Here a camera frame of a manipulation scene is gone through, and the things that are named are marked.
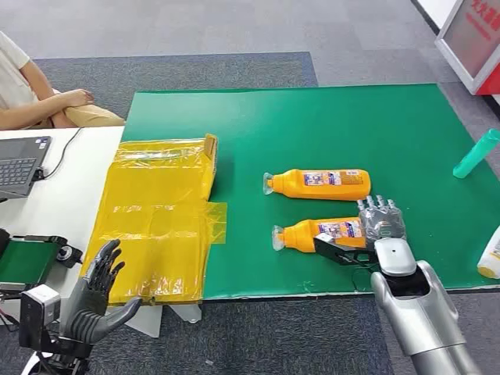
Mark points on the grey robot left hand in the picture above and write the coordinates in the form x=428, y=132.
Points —
x=84, y=310

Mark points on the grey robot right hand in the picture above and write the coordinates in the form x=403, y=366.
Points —
x=384, y=222

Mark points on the orange bottle with clear cap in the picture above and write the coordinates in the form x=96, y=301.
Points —
x=305, y=235
x=324, y=189

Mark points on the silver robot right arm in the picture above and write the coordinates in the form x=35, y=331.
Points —
x=425, y=321

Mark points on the teal green plastic bottle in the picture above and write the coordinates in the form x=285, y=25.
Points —
x=474, y=155

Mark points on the white bottle with yellow base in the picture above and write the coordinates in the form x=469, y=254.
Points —
x=491, y=261

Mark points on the black conveyor motor knob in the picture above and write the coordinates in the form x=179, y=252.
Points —
x=67, y=254

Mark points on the white table foot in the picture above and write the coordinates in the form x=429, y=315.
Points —
x=185, y=313
x=150, y=323

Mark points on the small green belt conveyor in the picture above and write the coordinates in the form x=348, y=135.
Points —
x=23, y=261

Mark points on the green table mat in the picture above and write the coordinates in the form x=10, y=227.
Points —
x=312, y=129

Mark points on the yellow plastic wrapped box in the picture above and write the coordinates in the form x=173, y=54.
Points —
x=156, y=181

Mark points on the dark grey laptop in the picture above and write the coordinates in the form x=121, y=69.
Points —
x=19, y=165

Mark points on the red white display stand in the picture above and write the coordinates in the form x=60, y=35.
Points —
x=468, y=41

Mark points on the person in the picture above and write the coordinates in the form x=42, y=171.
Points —
x=15, y=88

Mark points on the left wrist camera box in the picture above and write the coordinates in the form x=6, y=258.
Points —
x=39, y=310

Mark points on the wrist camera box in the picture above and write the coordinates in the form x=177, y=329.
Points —
x=39, y=310
x=339, y=252

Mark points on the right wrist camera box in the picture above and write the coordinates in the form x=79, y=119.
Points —
x=339, y=252

